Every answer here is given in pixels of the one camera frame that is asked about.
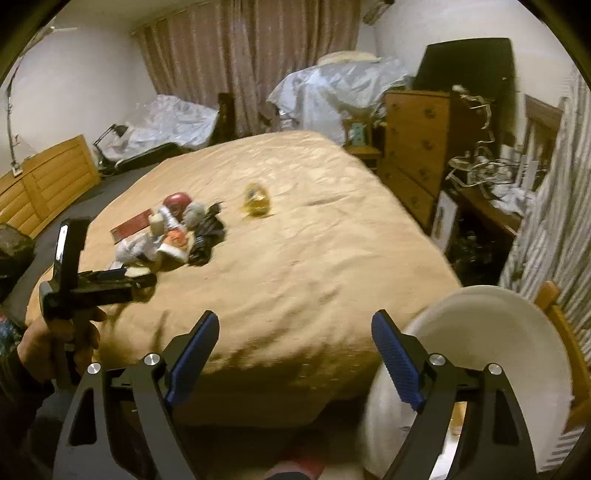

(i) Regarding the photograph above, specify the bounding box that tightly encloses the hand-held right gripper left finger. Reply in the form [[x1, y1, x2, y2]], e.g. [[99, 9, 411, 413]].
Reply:
[[53, 310, 220, 480]]

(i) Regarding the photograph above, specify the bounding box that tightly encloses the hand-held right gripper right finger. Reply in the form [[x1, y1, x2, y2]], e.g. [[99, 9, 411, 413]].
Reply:
[[372, 310, 541, 480]]

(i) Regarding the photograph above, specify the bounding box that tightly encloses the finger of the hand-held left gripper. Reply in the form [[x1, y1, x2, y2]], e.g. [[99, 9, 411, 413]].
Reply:
[[81, 267, 129, 283], [91, 274, 158, 306]]

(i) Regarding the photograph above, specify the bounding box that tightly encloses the white round plastic bin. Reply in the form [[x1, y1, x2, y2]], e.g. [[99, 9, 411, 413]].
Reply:
[[365, 285, 575, 478]]

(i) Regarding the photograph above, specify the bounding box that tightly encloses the person's left forearm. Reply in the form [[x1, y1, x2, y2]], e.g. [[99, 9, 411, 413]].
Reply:
[[0, 314, 61, 480]]

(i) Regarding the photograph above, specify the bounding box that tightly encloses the person's left hand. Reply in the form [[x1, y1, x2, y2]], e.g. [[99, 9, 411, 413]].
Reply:
[[18, 307, 108, 385]]

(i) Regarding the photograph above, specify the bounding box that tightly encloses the crumpled white plastic bag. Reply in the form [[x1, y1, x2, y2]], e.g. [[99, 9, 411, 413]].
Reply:
[[110, 232, 161, 271]]

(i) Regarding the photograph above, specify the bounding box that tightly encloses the dark patterned cloth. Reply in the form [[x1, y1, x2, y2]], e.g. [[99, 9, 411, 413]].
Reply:
[[0, 224, 37, 303]]

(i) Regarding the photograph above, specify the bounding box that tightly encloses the flat red cardboard box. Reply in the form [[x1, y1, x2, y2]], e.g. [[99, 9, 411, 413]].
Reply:
[[110, 209, 154, 241]]

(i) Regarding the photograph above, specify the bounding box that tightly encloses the orange and white packet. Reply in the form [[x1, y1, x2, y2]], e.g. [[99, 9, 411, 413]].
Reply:
[[158, 225, 191, 260]]

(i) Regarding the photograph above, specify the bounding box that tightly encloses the light wooden slatted panel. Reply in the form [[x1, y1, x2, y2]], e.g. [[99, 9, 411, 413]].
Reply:
[[0, 135, 101, 237]]

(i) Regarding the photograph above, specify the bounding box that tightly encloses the black checkered cloth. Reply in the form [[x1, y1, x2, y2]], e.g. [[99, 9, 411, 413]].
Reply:
[[188, 203, 227, 267]]

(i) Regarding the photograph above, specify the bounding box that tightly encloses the red tomato-shaped container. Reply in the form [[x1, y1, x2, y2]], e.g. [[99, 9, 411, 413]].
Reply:
[[163, 191, 193, 213]]

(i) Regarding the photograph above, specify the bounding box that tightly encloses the grey knitted sock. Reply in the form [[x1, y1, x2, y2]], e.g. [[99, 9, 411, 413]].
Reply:
[[184, 202, 207, 228]]

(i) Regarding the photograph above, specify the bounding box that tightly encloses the black desk lamp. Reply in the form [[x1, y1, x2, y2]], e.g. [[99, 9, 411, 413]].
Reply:
[[93, 124, 130, 163]]

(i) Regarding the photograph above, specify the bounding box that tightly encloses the white framed picture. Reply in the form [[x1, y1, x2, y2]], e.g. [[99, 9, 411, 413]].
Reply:
[[431, 190, 461, 256]]

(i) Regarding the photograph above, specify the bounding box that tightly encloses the curved floor lamp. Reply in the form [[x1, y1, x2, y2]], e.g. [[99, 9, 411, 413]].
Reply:
[[4, 25, 78, 178]]

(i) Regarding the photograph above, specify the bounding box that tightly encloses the yellow plastic packet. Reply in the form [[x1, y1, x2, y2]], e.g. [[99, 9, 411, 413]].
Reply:
[[242, 182, 271, 219]]

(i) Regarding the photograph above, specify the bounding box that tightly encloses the small silver plastic cover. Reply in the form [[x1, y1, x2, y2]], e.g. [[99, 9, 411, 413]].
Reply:
[[99, 95, 221, 161]]

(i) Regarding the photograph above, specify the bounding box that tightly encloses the wooden chair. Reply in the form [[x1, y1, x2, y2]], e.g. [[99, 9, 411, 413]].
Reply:
[[534, 279, 591, 432]]

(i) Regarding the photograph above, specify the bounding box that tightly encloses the striped hanging cloth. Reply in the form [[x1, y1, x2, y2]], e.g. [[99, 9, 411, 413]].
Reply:
[[498, 69, 591, 365]]

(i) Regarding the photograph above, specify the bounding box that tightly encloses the small wooden side table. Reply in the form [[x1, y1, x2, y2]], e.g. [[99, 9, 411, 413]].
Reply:
[[343, 117, 385, 169]]

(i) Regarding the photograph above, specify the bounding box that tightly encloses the wooden chest of drawers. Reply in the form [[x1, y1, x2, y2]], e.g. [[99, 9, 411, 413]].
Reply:
[[376, 90, 463, 228]]

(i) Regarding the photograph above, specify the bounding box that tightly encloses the brown curtain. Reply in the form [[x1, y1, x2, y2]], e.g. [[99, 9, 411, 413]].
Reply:
[[131, 0, 362, 140]]

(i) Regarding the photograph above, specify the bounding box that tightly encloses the large silver plastic cover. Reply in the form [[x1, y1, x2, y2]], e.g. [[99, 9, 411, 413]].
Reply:
[[267, 56, 411, 147]]

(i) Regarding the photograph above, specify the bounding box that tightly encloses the black flat screen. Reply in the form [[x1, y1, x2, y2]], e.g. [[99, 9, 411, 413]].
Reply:
[[410, 38, 516, 153]]

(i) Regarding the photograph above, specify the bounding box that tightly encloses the cream pillow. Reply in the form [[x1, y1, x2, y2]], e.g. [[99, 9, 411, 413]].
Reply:
[[316, 51, 380, 66]]

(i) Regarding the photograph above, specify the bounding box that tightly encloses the tangle of white cables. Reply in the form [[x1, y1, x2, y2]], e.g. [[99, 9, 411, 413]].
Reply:
[[445, 143, 520, 191]]

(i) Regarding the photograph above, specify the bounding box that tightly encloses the wooden slatted frame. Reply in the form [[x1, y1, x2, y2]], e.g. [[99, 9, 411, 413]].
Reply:
[[521, 95, 565, 188]]

